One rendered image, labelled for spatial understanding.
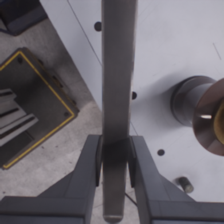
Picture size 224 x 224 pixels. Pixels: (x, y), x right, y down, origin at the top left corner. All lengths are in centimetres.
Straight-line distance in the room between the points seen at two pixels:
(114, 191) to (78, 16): 23
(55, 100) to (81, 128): 50
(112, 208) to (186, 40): 24
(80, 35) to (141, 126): 17
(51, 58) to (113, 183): 162
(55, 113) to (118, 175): 129
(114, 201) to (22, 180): 216
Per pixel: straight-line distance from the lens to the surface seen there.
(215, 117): 19
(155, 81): 27
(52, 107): 143
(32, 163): 214
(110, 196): 18
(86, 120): 173
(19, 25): 174
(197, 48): 29
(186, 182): 33
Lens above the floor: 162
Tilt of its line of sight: 75 degrees down
